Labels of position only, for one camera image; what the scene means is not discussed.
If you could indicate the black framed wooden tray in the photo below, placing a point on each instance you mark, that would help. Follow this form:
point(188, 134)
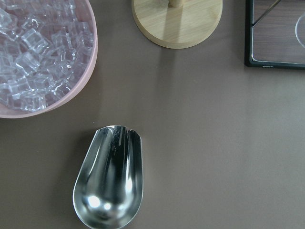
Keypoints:
point(275, 34)

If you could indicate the round wooden stand base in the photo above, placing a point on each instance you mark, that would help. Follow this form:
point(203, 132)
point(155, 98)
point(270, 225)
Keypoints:
point(177, 24)

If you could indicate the clear ice cubes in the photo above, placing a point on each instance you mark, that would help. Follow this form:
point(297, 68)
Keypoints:
point(44, 51)

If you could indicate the steel ice scoop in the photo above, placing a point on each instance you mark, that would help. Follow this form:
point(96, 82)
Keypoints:
point(109, 187)

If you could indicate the pink bowl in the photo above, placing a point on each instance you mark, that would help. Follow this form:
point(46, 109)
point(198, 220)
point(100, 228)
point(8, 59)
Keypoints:
point(84, 12)

